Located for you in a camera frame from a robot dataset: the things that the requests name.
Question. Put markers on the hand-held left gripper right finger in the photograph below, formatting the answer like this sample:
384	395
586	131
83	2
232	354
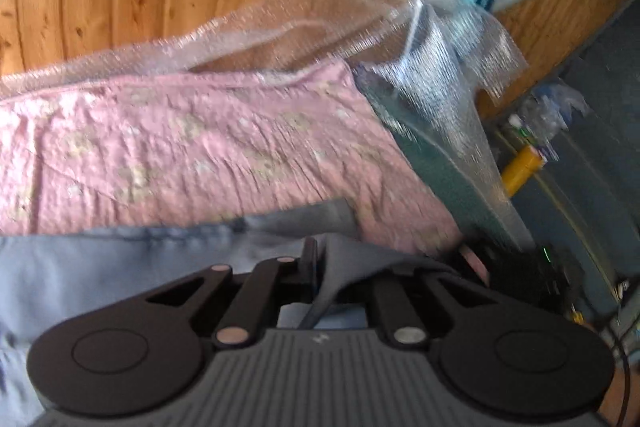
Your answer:
390	307

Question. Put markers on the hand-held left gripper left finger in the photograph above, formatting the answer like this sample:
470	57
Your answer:
311	267

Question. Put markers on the grey pants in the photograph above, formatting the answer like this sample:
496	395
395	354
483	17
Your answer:
100	267

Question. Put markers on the yellow cylinder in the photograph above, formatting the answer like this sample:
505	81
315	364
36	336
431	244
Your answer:
522	167

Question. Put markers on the teal mattress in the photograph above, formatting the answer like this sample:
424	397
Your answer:
435	172

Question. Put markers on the pink bear print blanket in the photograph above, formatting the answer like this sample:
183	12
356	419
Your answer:
175	157

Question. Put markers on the clear plastic bags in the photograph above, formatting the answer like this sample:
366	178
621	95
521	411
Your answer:
545	107

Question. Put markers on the clear bubble wrap sheet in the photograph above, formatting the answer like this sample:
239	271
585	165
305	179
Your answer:
440	72

